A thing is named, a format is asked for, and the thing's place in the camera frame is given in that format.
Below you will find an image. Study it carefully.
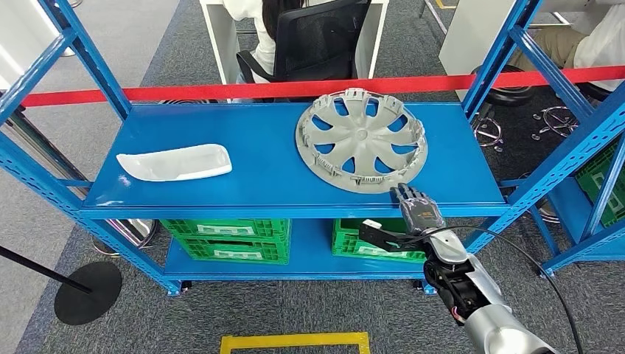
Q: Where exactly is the swivel chair chrome base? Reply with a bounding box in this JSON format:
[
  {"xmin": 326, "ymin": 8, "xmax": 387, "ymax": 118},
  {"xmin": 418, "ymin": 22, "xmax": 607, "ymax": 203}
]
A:
[{"xmin": 531, "ymin": 80, "xmax": 625, "ymax": 142}]

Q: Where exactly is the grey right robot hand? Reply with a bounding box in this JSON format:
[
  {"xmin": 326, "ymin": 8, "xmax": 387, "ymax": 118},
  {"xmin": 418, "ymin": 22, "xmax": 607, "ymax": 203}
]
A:
[{"xmin": 389, "ymin": 183, "xmax": 446, "ymax": 237}]

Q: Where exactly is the blue metal shelf rack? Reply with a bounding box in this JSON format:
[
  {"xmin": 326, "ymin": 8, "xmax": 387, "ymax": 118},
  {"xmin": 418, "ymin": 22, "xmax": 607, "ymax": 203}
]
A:
[
  {"xmin": 0, "ymin": 0, "xmax": 625, "ymax": 296},
  {"xmin": 497, "ymin": 136, "xmax": 625, "ymax": 277}
]

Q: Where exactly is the person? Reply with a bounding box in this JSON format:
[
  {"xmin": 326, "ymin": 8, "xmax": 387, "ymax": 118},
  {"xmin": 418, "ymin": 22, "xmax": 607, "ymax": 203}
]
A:
[
  {"xmin": 222, "ymin": 0, "xmax": 306, "ymax": 103},
  {"xmin": 507, "ymin": 0, "xmax": 625, "ymax": 94}
]

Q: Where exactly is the red barrier belt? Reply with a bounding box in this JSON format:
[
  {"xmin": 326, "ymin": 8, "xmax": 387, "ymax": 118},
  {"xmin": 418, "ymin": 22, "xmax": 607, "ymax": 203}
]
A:
[{"xmin": 21, "ymin": 64, "xmax": 625, "ymax": 108}]

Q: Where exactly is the chrome stanchion post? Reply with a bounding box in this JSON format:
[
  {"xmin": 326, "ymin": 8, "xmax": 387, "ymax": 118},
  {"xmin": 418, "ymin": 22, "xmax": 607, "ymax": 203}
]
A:
[{"xmin": 0, "ymin": 90, "xmax": 160, "ymax": 257}]

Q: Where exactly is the white plastic mirror cover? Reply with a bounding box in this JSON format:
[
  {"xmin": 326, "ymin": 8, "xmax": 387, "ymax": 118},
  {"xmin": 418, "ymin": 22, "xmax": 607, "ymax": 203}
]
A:
[{"xmin": 116, "ymin": 142, "xmax": 234, "ymax": 183}]

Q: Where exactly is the grey plastic wheel hubcap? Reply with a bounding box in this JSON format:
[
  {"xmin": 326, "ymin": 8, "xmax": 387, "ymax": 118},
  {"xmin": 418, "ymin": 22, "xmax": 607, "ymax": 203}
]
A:
[{"xmin": 295, "ymin": 88, "xmax": 429, "ymax": 195}]

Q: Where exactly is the black stanchion post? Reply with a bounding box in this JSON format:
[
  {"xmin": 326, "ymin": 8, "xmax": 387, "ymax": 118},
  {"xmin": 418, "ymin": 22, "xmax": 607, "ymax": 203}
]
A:
[{"xmin": 0, "ymin": 244, "xmax": 123, "ymax": 327}]

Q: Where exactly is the black round stool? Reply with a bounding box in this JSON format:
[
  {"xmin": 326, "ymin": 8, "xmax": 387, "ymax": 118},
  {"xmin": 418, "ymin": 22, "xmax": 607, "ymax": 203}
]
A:
[{"xmin": 471, "ymin": 64, "xmax": 536, "ymax": 153}]

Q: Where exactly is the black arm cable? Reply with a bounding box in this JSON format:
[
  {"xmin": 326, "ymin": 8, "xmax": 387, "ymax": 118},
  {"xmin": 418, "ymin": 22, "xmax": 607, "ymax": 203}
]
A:
[{"xmin": 400, "ymin": 225, "xmax": 584, "ymax": 354}]

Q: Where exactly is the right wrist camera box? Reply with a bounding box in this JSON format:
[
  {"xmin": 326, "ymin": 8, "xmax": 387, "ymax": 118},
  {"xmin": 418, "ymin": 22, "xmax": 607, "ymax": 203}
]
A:
[{"xmin": 358, "ymin": 218, "xmax": 426, "ymax": 254}]

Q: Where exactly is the yellow floor tape square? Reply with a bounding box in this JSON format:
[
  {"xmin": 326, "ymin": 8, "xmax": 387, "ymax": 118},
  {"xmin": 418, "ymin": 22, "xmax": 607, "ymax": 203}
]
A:
[{"xmin": 220, "ymin": 332, "xmax": 371, "ymax": 354}]

